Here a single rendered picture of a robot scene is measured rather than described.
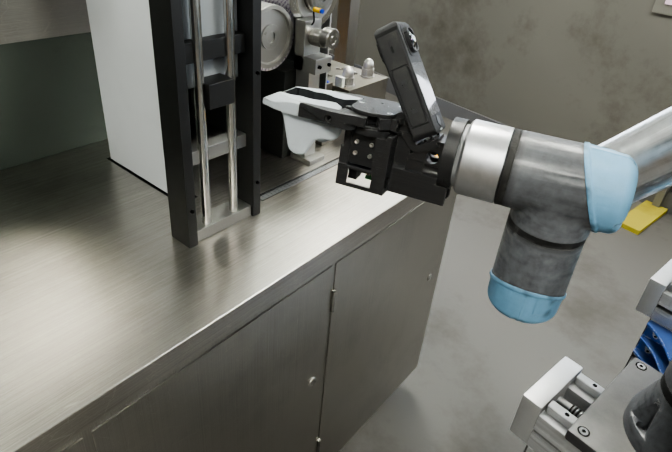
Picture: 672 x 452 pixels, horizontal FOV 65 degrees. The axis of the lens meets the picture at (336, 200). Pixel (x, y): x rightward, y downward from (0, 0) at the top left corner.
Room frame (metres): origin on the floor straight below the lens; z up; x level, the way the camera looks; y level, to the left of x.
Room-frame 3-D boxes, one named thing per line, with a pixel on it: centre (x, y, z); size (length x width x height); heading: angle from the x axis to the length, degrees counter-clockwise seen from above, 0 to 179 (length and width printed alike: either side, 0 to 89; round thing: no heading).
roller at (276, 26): (1.10, 0.25, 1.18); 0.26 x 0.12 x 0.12; 53
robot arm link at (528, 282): (0.46, -0.22, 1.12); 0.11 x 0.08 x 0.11; 159
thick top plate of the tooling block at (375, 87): (1.36, 0.11, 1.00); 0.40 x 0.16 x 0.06; 53
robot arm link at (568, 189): (0.44, -0.21, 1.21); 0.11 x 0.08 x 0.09; 69
